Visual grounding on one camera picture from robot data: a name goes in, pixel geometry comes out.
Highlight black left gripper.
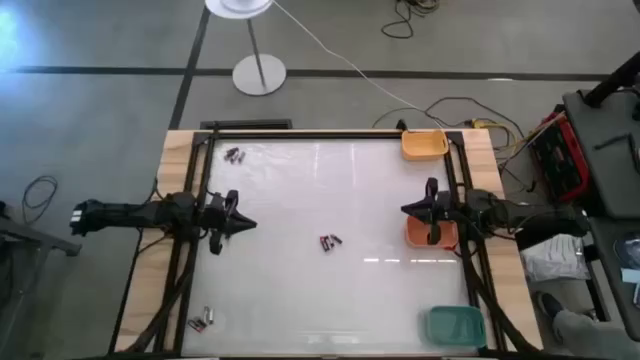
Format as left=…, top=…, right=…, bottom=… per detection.
left=199, top=188, right=258, bottom=257

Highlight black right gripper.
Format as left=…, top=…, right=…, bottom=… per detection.
left=400, top=176, right=469, bottom=247

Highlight orange plastic bin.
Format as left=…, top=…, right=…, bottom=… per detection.
left=404, top=215, right=460, bottom=252

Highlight yellow plastic bin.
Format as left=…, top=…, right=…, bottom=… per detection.
left=400, top=129, right=450, bottom=162

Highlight teal plastic bin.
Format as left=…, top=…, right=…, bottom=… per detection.
left=425, top=304, right=488, bottom=349

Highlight black diagonal stand bar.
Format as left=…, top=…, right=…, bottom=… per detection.
left=514, top=219, right=591, bottom=251

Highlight white plastic bag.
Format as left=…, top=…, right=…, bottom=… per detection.
left=519, top=232, right=592, bottom=283

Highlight red and black toolbox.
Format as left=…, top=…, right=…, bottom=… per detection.
left=527, top=110, right=592, bottom=204

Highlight white floor lamp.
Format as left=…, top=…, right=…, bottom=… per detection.
left=204, top=0, right=288, bottom=97

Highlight person's shoe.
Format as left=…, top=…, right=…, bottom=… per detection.
left=535, top=290, right=567, bottom=322

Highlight grey side table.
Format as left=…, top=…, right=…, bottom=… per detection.
left=562, top=88, right=640, bottom=221

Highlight grey metal stand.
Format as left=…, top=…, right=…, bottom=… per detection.
left=0, top=199, right=84, bottom=351

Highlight dark side table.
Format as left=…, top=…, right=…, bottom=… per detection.
left=585, top=215, right=640, bottom=321

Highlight black tool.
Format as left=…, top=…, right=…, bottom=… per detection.
left=593, top=132, right=632, bottom=151

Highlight person's leg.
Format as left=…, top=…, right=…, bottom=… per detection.
left=551, top=308, right=640, bottom=360

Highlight round dark disc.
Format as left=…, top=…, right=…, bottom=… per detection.
left=612, top=230, right=640, bottom=272

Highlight black pole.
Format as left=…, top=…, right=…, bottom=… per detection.
left=582, top=49, right=640, bottom=109

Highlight yellow extension cord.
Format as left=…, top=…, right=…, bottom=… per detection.
left=467, top=118, right=521, bottom=151

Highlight black cable bundle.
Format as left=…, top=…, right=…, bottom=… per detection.
left=122, top=264, right=195, bottom=354
left=462, top=259, right=539, bottom=354

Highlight black metal table frame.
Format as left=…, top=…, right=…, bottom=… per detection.
left=107, top=127, right=546, bottom=360

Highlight white power cable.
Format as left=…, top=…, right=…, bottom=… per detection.
left=272, top=0, right=445, bottom=129

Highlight black coiled floor cable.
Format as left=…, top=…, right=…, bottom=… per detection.
left=380, top=0, right=442, bottom=40

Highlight black cable loop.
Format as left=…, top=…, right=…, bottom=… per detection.
left=20, top=174, right=59, bottom=226

